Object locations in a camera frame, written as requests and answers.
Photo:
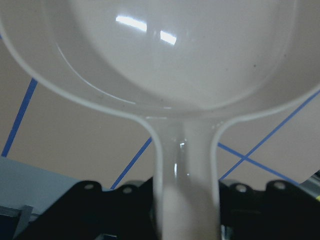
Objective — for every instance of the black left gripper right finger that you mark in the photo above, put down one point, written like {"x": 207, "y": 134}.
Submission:
{"x": 282, "y": 211}

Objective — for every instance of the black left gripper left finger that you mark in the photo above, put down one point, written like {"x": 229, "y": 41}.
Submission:
{"x": 86, "y": 211}

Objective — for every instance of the beige plastic dustpan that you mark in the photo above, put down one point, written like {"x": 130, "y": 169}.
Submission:
{"x": 186, "y": 70}

